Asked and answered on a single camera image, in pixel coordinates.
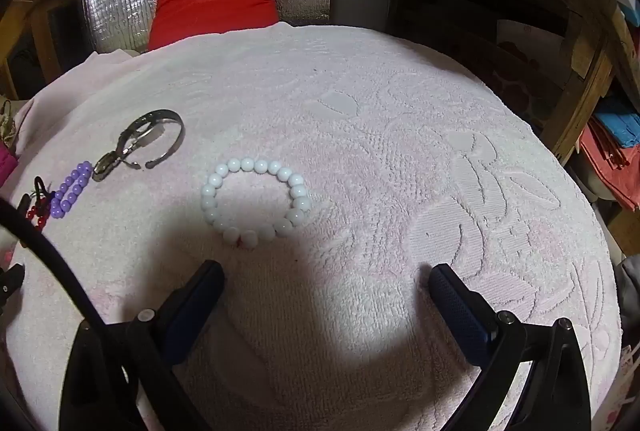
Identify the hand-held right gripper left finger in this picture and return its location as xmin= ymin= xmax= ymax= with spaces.
xmin=59 ymin=260 xmax=225 ymax=431

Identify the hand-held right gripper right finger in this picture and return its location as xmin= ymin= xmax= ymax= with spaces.
xmin=428 ymin=263 xmax=593 ymax=431

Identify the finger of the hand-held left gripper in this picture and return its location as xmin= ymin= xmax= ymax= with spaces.
xmin=0 ymin=264 xmax=26 ymax=308

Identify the white bead bracelet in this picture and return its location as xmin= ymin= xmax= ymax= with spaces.
xmin=200 ymin=157 xmax=311 ymax=246

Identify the purple bead bracelet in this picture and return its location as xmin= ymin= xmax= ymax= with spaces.
xmin=50 ymin=161 xmax=94 ymax=219

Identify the magenta cloth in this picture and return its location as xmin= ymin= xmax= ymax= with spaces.
xmin=0 ymin=143 xmax=21 ymax=186

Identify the small beige item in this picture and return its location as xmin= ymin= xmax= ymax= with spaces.
xmin=0 ymin=101 xmax=18 ymax=144

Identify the gold wristwatch with metal band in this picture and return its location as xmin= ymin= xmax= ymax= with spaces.
xmin=91 ymin=109 xmax=186 ymax=182

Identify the pale pink embossed towel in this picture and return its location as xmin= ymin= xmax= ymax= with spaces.
xmin=0 ymin=23 xmax=626 ymax=431

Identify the coral red cloth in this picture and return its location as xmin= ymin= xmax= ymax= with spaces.
xmin=580 ymin=118 xmax=640 ymax=212

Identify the blue folded cloth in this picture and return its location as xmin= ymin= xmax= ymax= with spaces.
xmin=595 ymin=111 xmax=640 ymax=149

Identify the black cable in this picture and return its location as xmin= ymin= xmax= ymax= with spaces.
xmin=0 ymin=198 xmax=116 ymax=337

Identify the red bead bracelet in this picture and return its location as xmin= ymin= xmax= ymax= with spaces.
xmin=19 ymin=177 xmax=55 ymax=229

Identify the wooden chair frame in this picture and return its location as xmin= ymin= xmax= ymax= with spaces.
xmin=0 ymin=0 xmax=86 ymax=86

